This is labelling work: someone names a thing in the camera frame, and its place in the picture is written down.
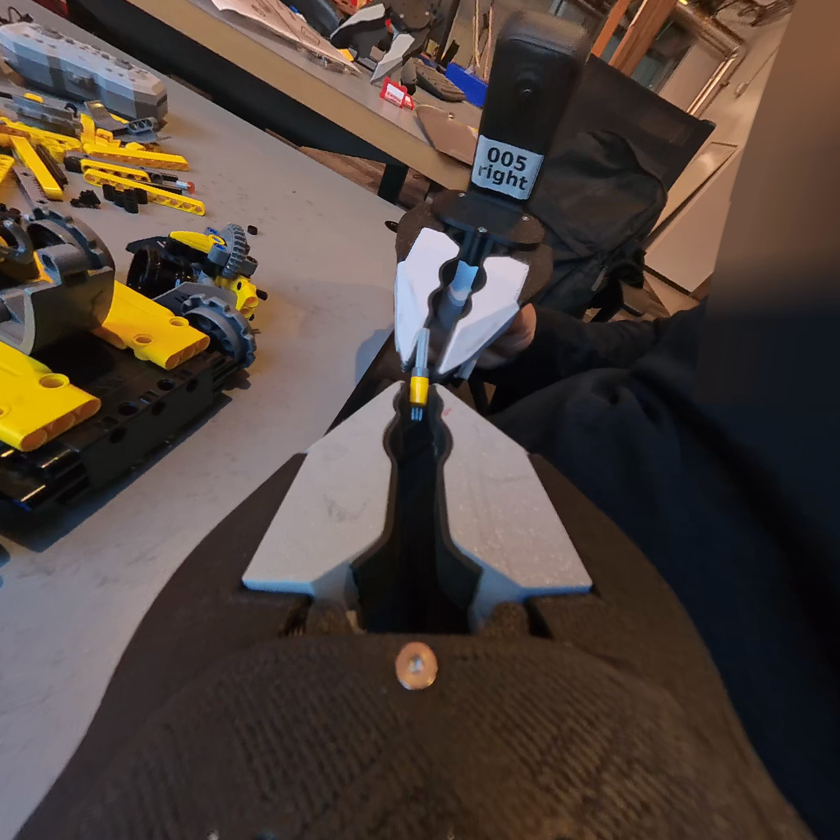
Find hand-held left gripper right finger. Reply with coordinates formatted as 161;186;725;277
432;386;594;626

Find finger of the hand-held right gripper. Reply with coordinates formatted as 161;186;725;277
435;255;531;379
394;226;460;371

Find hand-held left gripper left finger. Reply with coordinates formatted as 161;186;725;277
243;382;404;598

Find grey toy axle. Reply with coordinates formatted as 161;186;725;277
413;327;431;421

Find person's right forearm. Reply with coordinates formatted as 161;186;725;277
525;298;713;395

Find person's right hand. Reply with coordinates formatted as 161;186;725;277
474;303;539;370

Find black backpack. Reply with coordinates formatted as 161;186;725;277
532;128;670;317

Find black office chair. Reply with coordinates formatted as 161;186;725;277
551;52;718;324

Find idle black grey gripper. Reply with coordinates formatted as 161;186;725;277
330;0;448;86

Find grey table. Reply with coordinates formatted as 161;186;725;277
125;0;501;193

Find person's dark clothing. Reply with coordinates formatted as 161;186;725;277
486;289;840;840

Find yellow toy vehicle model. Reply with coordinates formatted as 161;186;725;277
0;206;258;519

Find toy wheel gear subassembly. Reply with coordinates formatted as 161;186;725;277
125;223;269;326

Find white paper sheet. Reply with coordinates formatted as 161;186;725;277
213;0;361;73

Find pile of loose toy pieces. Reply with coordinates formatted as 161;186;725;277
0;92;207;219

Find grey toy battery box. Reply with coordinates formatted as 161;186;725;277
0;21;169;114

